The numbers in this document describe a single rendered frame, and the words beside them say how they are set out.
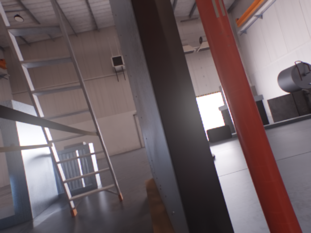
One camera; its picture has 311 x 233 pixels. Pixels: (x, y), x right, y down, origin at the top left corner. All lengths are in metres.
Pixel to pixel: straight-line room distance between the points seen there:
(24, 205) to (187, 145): 2.56
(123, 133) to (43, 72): 6.16
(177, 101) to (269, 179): 0.25
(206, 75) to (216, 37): 11.57
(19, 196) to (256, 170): 2.72
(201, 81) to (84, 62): 7.70
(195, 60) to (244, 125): 11.75
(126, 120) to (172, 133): 9.78
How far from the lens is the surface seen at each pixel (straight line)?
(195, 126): 0.41
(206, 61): 12.20
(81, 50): 12.06
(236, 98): 0.24
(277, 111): 6.24
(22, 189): 2.77
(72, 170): 3.32
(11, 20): 12.04
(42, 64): 1.68
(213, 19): 0.27
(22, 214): 2.84
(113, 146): 10.19
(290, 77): 6.03
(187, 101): 0.42
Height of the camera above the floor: 0.67
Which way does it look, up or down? 4 degrees up
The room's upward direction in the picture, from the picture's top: 14 degrees counter-clockwise
